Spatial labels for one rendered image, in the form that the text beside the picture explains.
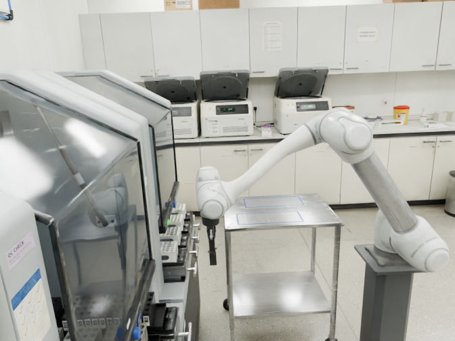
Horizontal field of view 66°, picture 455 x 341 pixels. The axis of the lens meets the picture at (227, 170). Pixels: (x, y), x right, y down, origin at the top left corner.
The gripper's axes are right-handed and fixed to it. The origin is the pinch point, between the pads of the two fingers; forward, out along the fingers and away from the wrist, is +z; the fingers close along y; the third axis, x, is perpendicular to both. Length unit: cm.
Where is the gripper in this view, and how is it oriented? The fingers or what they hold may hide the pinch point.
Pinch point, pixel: (212, 257)
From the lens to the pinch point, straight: 160.8
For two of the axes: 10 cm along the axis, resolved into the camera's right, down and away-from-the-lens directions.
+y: 0.4, 2.8, -9.6
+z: 0.4, 9.6, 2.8
